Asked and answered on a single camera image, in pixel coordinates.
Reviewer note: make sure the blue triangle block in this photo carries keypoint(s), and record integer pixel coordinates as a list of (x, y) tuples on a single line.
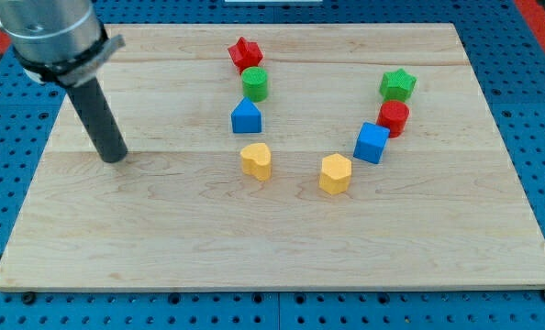
[(246, 118)]

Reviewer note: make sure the yellow heart block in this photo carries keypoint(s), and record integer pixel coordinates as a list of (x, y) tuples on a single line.
[(256, 161)]

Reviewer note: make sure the red star block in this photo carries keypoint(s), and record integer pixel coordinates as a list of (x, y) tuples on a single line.
[(245, 54)]

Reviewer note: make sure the yellow hexagon block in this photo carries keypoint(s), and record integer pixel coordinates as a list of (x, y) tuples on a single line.
[(335, 174)]

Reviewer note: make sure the red cylinder block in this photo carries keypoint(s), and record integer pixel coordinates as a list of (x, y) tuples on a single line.
[(393, 115)]

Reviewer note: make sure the green cylinder block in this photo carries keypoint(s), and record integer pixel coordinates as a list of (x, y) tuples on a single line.
[(255, 83)]

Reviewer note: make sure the wooden board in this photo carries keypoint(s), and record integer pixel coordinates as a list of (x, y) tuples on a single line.
[(443, 210)]

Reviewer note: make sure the green star block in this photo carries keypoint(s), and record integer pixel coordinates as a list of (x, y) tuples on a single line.
[(397, 85)]

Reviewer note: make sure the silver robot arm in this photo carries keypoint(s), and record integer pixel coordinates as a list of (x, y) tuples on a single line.
[(58, 41)]

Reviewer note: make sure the blue cube block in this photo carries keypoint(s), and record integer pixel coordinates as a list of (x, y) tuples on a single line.
[(370, 142)]

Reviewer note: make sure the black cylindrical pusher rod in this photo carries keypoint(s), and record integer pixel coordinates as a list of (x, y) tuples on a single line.
[(91, 106)]

